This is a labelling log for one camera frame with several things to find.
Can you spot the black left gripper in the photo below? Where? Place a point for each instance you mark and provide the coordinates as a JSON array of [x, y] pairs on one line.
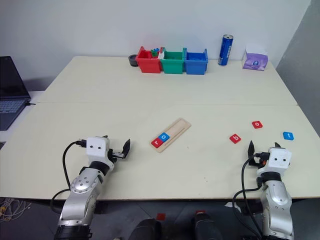
[[115, 155]]

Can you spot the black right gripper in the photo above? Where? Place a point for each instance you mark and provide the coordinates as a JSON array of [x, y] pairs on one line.
[[257, 163]]

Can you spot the red letter tile o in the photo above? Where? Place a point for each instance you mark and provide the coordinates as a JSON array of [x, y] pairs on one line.
[[257, 124]]

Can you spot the blue letter tile t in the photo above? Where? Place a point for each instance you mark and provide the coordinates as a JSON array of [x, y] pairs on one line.
[[288, 135]]

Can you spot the red letter tile b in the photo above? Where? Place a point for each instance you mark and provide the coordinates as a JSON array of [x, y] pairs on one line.
[[235, 139]]

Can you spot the wooden tray with letter tiles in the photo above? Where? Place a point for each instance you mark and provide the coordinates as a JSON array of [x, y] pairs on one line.
[[178, 126]]

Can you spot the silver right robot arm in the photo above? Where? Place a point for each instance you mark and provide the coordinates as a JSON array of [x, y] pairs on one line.
[[275, 200]]

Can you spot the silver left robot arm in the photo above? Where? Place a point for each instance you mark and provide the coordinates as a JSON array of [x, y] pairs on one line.
[[80, 185]]

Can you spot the red letter tile r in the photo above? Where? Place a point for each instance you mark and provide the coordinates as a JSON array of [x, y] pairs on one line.
[[157, 143]]

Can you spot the blue letter tile o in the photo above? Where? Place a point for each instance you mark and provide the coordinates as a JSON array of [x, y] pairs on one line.
[[164, 137]]

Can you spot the dark grey round cup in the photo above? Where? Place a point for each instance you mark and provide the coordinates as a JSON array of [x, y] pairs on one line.
[[132, 61]]

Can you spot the red plastic bin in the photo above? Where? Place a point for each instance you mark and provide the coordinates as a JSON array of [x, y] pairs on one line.
[[148, 65]]

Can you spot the purple tissue box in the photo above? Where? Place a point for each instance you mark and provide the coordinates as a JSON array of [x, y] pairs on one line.
[[255, 62]]

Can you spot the red square floor marker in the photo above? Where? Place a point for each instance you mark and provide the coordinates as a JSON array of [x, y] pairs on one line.
[[161, 216]]

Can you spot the green plastic bin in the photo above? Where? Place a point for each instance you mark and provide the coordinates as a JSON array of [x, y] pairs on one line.
[[172, 66]]

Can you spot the small green toy block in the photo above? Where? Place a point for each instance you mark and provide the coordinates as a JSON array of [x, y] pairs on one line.
[[153, 53]]

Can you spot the white plastic piece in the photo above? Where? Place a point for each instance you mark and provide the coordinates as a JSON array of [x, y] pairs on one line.
[[161, 53]]

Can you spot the small blue toy block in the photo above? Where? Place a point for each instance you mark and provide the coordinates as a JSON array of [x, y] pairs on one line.
[[156, 49]]

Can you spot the tall blue drink can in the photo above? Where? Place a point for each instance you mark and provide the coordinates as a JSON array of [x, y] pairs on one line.
[[225, 50]]

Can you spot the blue plastic bin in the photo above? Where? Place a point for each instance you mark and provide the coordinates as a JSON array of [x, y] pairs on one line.
[[196, 66]]

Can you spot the dark open laptop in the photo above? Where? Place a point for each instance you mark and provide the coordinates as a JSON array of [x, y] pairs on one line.
[[11, 82]]

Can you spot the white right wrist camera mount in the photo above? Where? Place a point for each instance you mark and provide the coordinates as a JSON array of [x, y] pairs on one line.
[[278, 160]]

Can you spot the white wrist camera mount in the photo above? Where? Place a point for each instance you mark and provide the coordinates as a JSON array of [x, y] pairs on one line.
[[278, 160], [97, 148]]

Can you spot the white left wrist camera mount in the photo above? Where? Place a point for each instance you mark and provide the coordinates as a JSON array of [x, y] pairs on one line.
[[97, 148]]

